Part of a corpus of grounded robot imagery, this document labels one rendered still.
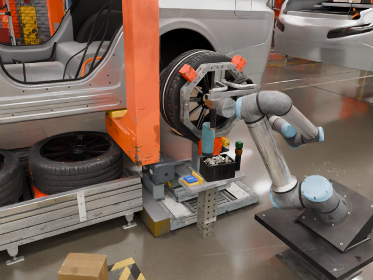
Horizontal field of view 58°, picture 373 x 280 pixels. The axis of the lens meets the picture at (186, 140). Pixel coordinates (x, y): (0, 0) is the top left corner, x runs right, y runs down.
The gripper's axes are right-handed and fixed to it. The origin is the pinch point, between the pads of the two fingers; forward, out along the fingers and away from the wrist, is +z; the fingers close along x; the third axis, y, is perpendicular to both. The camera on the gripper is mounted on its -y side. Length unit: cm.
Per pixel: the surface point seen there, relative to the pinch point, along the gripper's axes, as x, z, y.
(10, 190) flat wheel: -155, 43, 45
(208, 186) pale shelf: -46, -18, 39
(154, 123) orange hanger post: -69, 12, 3
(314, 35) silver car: 209, 137, -28
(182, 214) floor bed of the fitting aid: -49, 8, 75
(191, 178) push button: -53, -10, 35
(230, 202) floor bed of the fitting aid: -9, 4, 75
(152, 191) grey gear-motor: -61, 33, 67
